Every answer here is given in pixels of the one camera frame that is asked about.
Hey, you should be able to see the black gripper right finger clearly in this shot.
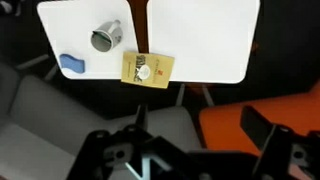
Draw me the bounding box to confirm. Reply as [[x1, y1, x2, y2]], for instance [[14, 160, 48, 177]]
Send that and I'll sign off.
[[239, 105, 320, 180]]

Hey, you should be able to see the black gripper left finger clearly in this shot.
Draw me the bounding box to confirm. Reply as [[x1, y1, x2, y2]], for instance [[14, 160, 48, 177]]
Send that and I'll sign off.
[[65, 104, 192, 180]]

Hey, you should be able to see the grey mug with white handle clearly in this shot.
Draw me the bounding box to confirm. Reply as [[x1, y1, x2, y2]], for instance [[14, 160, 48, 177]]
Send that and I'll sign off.
[[90, 19, 124, 53]]

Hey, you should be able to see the orange chair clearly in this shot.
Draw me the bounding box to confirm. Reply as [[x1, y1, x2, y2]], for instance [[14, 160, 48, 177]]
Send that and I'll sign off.
[[198, 79, 320, 158]]

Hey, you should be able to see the grey fabric sofa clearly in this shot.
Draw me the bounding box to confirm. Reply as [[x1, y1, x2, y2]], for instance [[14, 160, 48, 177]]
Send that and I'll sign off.
[[0, 61, 204, 180]]

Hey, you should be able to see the grey metal table leg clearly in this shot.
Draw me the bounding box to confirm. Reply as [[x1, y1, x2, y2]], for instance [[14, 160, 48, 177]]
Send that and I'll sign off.
[[175, 83, 186, 108], [44, 63, 60, 82], [201, 83, 215, 108], [14, 53, 51, 71]]

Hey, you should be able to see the blue sponge eraser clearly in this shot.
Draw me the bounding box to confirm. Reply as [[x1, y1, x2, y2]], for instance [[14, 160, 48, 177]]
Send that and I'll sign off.
[[59, 53, 86, 74]]

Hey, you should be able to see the tan tea leaf pouch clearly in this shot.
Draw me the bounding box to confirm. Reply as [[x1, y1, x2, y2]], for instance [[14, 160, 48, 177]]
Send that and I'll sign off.
[[120, 50, 176, 90]]

